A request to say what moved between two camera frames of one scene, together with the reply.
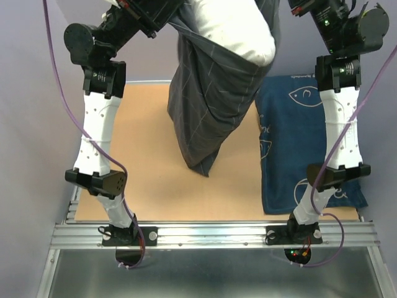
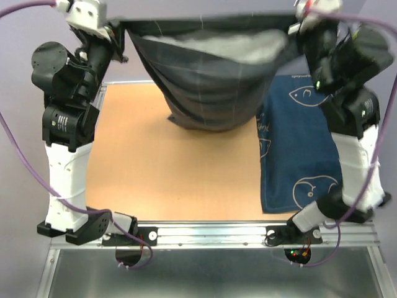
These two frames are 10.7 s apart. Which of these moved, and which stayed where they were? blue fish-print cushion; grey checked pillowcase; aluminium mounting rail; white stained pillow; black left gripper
Moved: white stained pillow; black left gripper; grey checked pillowcase
Stayed: aluminium mounting rail; blue fish-print cushion
